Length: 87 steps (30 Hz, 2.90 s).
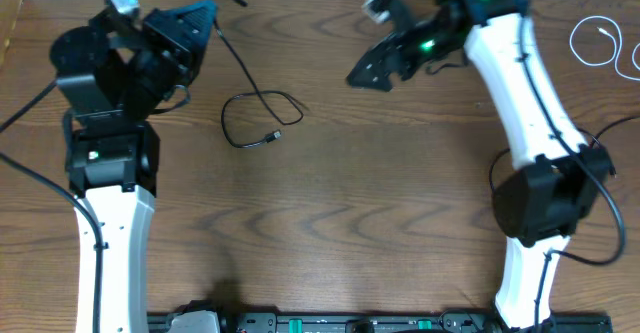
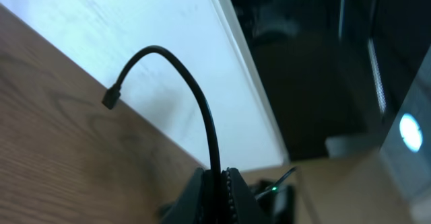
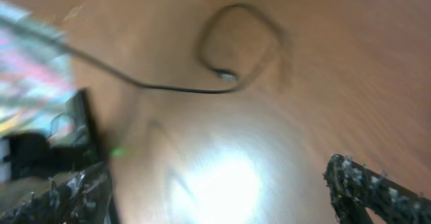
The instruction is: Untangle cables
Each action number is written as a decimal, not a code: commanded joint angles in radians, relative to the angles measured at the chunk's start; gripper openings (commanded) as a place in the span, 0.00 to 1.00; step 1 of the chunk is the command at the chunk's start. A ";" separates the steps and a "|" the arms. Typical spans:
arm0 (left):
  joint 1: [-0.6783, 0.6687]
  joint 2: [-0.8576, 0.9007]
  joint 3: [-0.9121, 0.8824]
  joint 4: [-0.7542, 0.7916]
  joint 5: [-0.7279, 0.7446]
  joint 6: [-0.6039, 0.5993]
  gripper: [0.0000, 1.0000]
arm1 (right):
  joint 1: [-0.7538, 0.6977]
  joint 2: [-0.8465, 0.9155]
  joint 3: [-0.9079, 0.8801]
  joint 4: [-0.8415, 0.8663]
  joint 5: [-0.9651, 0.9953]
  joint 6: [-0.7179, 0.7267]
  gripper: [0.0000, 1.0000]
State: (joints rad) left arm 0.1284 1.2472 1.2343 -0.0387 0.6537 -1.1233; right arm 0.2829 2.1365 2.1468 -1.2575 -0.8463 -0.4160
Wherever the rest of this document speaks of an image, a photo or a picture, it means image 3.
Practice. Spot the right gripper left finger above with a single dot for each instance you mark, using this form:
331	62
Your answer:
74	197

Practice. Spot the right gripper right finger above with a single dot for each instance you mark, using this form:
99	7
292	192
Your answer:
354	189

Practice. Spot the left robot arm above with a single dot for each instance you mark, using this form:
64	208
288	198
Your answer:
72	144

